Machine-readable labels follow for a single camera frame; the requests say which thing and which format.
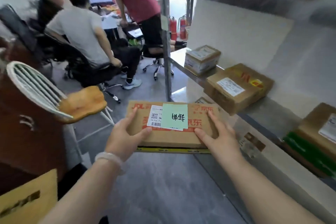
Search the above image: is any person's left hand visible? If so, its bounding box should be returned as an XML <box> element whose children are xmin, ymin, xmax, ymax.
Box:
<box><xmin>105</xmin><ymin>107</ymin><xmax>153</xmax><ymax>163</ymax></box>

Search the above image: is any person's right hand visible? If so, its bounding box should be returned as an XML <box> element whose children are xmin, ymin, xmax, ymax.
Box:
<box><xmin>194</xmin><ymin>111</ymin><xmax>243</xmax><ymax>165</ymax></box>

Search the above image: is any box with yellow red tape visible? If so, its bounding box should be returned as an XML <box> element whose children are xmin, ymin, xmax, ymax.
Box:
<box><xmin>204</xmin><ymin>63</ymin><xmax>275</xmax><ymax>116</ymax></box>

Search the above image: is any red printed carton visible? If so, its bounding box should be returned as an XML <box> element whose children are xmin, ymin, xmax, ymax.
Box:
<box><xmin>126</xmin><ymin>100</ymin><xmax>220</xmax><ymax>154</ymax></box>

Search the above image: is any pile of brown cardboard boxes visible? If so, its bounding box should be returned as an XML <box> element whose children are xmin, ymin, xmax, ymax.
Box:
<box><xmin>195</xmin><ymin>97</ymin><xmax>336</xmax><ymax>180</ymax></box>

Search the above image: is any small box with handwritten label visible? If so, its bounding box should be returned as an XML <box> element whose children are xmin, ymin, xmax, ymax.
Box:
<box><xmin>184</xmin><ymin>45</ymin><xmax>222</xmax><ymax>76</ymax></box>

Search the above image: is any cardboard box green print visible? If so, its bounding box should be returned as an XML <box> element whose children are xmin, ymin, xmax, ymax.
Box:
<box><xmin>296</xmin><ymin>102</ymin><xmax>336</xmax><ymax>159</ymax></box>

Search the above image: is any metal shelving rack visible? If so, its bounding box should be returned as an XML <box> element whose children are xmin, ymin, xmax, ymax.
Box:
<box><xmin>157</xmin><ymin>0</ymin><xmax>336</xmax><ymax>224</ymax></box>

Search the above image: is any cardboard box black print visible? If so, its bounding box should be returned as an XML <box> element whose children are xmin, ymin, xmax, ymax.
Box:
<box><xmin>0</xmin><ymin>168</ymin><xmax>58</xmax><ymax>224</ymax></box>

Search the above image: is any person's left forearm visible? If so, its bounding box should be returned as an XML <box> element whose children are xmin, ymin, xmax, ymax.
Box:
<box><xmin>39</xmin><ymin>161</ymin><xmax>124</xmax><ymax>224</ymax></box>

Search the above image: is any brown wooden cabinet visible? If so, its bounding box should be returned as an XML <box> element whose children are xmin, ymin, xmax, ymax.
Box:
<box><xmin>0</xmin><ymin>37</ymin><xmax>66</xmax><ymax>195</ymax></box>

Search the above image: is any white office desk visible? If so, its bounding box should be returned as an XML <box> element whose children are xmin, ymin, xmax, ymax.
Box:
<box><xmin>89</xmin><ymin>5</ymin><xmax>144</xmax><ymax>38</ymax></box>

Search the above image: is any red fire extinguisher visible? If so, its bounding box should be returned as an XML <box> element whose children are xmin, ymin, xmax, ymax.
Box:
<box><xmin>178</xmin><ymin>15</ymin><xmax>187</xmax><ymax>40</ymax></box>
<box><xmin>169</xmin><ymin>16</ymin><xmax>179</xmax><ymax>41</ymax></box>

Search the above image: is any grey mesh office chair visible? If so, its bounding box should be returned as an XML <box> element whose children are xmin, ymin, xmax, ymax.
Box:
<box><xmin>0</xmin><ymin>5</ymin><xmax>53</xmax><ymax>64</ymax></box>

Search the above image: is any white jade bracelet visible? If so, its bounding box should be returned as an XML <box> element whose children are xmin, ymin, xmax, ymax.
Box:
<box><xmin>94</xmin><ymin>152</ymin><xmax>125</xmax><ymax>176</ymax></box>

